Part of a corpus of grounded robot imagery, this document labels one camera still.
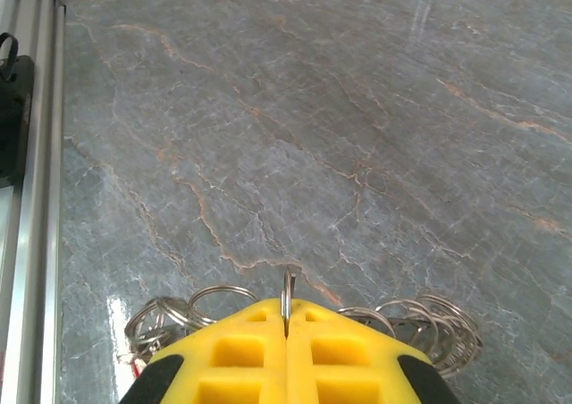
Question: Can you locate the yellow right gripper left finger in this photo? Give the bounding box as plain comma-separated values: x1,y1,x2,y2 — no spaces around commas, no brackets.
118,299,287,404

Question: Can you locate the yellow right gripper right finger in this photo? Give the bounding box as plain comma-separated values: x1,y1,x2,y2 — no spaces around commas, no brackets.
285,299,464,404

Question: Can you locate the loop of metal split keyrings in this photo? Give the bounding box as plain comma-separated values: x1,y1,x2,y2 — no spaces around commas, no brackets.
123,265,484,381

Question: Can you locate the aluminium mounting rail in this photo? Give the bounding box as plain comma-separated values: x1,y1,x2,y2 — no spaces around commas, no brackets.
0,0,68,404

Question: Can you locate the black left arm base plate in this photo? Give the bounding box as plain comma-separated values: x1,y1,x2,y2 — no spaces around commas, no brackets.
0,32,36,189

